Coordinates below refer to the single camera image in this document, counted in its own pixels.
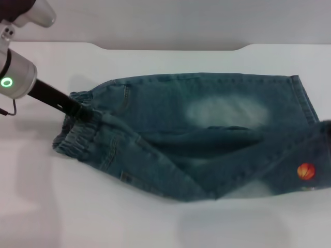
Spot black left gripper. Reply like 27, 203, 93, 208
27, 79, 95, 121

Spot dark brown arm sleeve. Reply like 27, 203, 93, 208
0, 0, 39, 21

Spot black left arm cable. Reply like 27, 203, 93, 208
0, 99, 17, 116

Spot blue denim shorts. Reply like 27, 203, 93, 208
52, 73, 331, 202

